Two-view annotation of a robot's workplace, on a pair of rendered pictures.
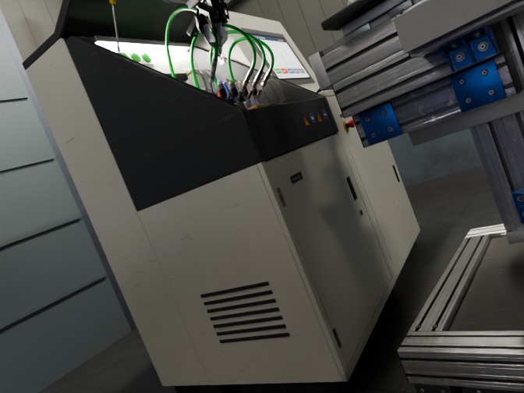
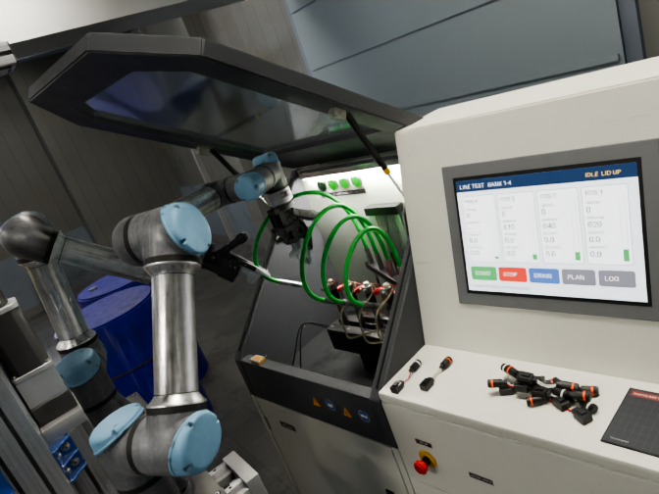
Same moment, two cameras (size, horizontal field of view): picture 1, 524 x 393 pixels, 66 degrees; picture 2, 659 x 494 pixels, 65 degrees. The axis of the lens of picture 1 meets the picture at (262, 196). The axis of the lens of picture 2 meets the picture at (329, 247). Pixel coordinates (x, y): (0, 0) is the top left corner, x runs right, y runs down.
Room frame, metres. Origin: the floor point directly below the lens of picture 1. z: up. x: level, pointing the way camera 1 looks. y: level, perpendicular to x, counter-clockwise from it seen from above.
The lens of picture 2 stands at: (2.14, -1.50, 1.75)
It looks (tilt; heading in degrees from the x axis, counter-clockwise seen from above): 18 degrees down; 108
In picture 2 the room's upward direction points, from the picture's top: 20 degrees counter-clockwise
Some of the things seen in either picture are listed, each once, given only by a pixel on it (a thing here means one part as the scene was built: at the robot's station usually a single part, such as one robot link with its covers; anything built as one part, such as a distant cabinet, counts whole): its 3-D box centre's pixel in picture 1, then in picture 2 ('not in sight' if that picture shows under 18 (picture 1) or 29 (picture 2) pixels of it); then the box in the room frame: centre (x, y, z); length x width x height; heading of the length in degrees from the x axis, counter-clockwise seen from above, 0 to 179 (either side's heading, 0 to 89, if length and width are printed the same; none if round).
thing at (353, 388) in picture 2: (295, 125); (308, 393); (1.49, -0.21, 0.87); 0.62 x 0.04 x 0.16; 147
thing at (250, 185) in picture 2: not in sight; (249, 184); (1.56, -0.16, 1.54); 0.11 x 0.11 x 0.08; 81
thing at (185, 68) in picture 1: (202, 91); not in sight; (1.97, 0.08, 1.20); 0.13 x 0.03 x 0.31; 147
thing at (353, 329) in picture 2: not in sight; (380, 346); (1.73, -0.07, 0.91); 0.34 x 0.10 x 0.15; 147
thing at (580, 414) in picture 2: not in sight; (540, 386); (2.16, -0.53, 1.01); 0.23 x 0.11 x 0.06; 147
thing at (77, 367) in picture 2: not in sight; (83, 376); (0.97, -0.43, 1.20); 0.13 x 0.12 x 0.14; 126
